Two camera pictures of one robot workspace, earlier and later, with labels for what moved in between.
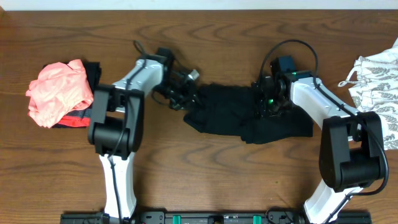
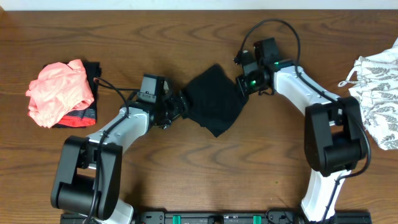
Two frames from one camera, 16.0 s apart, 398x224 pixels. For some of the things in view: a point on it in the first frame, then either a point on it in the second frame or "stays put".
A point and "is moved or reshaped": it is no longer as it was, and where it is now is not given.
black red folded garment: [81, 117] stays put
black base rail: [213, 218] stays put
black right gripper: [261, 98] → [241, 83]
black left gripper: [181, 91] → [180, 104]
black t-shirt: [234, 110] is moved or reshaped
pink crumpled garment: [59, 89] stays put
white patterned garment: [376, 90] stays put
